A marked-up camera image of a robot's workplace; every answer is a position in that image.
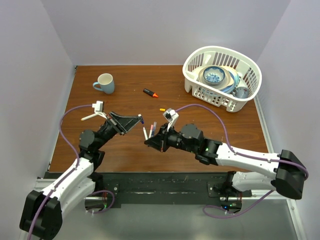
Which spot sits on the stacked plates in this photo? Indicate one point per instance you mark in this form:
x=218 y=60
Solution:
x=229 y=83

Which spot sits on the blue patterned bowl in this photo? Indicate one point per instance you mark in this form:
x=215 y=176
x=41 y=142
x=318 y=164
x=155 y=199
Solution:
x=213 y=75

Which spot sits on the white yellow pen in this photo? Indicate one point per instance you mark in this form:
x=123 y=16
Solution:
x=88 y=117

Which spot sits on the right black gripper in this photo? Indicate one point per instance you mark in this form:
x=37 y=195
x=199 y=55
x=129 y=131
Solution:
x=159 y=141

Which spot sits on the dark blue pen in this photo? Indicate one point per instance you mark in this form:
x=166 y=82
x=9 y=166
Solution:
x=154 y=127

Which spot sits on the small blue white cap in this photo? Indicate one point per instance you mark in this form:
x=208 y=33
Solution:
x=141 y=118

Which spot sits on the grey cup in basket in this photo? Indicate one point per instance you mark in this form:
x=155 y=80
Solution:
x=241 y=92

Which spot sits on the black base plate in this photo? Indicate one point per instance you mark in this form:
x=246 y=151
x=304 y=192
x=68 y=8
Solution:
x=163 y=188

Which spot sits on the light blue mug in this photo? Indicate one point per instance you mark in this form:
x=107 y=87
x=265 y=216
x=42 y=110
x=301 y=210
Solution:
x=105 y=83

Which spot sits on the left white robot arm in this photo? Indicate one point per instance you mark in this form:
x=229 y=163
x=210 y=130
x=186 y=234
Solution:
x=44 y=211

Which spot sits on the white pink pen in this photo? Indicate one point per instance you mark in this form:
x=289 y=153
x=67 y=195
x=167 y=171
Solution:
x=150 y=131

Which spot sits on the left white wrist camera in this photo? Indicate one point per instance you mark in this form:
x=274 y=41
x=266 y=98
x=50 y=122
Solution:
x=98 y=109

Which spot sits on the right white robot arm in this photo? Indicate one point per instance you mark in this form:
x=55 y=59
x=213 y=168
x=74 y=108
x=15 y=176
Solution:
x=283 y=173

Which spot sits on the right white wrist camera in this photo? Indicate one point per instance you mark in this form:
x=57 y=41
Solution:
x=171 y=116

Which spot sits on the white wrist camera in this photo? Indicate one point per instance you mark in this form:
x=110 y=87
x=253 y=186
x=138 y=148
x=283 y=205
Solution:
x=98 y=109
x=171 y=116

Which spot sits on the grey pen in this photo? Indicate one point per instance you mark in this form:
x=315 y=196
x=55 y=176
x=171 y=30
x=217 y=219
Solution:
x=144 y=132

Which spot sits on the black orange highlighter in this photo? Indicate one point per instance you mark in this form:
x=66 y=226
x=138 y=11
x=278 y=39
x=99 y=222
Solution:
x=150 y=93

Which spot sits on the white plastic dish basket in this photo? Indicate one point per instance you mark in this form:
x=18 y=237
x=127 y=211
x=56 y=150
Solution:
x=249 y=72

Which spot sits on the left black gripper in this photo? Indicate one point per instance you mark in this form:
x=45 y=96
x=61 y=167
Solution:
x=126 y=123

